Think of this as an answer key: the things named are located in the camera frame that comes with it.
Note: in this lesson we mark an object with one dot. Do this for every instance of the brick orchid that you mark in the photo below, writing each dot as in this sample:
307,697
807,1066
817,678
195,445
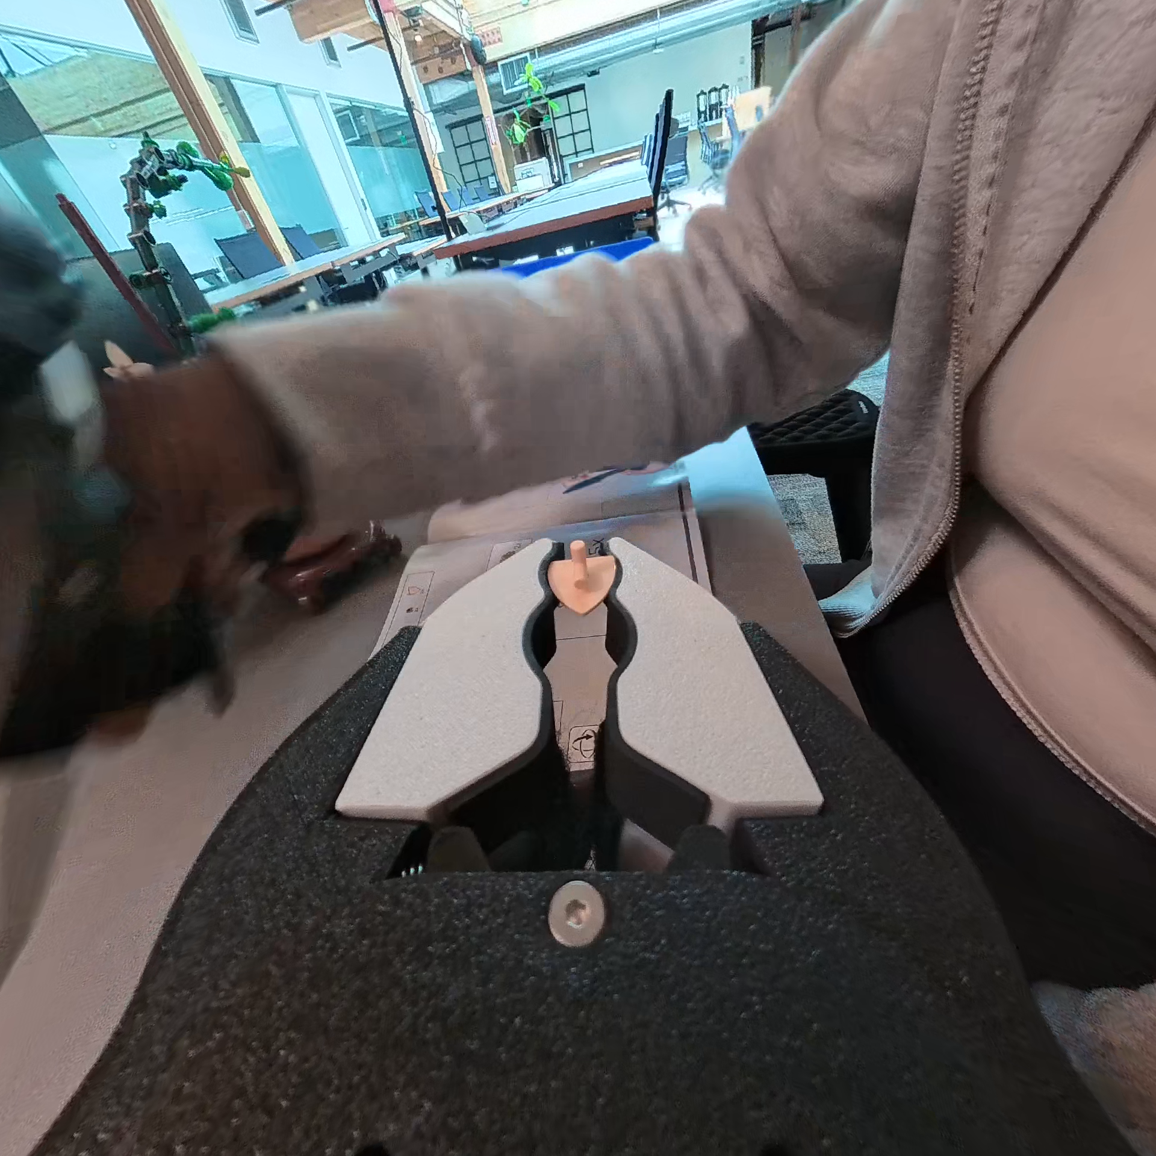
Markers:
335,565

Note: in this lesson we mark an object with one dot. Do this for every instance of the green background plant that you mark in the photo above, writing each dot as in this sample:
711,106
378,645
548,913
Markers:
533,100

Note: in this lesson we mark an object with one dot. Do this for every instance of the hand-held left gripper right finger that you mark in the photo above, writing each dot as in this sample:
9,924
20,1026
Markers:
713,705

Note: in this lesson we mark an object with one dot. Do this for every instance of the person's black pants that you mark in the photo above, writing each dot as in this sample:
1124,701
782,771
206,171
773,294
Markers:
949,768

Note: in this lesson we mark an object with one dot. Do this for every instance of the blue mesh office chair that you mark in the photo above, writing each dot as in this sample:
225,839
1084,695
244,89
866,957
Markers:
248,258
301,244

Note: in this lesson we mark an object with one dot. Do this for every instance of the open instruction booklet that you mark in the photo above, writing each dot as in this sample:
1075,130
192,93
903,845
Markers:
650,533

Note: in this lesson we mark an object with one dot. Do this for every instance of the grey desk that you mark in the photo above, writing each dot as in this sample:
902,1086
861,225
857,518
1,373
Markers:
135,858

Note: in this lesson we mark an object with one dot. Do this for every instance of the pink petal brick piece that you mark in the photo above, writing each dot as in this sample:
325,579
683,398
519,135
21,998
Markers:
583,587

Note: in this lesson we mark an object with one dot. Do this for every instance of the wood-edged office desk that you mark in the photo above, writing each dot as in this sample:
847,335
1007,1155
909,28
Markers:
298,276
561,212

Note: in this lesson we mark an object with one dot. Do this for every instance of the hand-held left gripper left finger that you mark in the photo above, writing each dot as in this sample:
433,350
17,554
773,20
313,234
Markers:
442,705

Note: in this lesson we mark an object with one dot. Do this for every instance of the person's right forearm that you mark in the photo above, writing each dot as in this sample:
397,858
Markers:
497,379

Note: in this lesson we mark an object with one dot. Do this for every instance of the person's right hand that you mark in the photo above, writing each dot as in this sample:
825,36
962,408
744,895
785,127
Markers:
190,470

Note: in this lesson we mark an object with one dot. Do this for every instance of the black chair armrest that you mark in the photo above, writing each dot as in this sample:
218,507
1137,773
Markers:
822,434

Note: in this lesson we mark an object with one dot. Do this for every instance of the row of black office chairs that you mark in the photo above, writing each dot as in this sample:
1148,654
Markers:
673,153

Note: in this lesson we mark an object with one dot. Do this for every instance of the person's left forearm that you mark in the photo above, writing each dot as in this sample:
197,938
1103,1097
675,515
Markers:
1093,1066

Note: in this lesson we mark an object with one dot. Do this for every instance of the blue plastic bin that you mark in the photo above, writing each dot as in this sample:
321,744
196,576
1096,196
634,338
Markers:
624,248

